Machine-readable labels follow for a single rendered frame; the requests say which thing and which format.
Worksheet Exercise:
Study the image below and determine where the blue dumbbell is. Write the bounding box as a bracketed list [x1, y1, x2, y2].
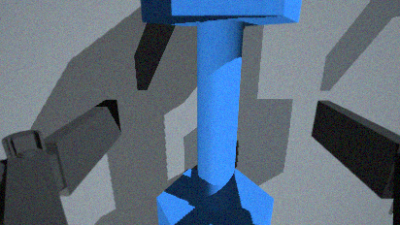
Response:
[141, 0, 302, 225]

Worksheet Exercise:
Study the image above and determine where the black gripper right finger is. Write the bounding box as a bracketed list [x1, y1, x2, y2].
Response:
[312, 101, 400, 225]

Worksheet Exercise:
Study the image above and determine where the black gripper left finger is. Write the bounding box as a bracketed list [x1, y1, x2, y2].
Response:
[0, 100, 121, 225]

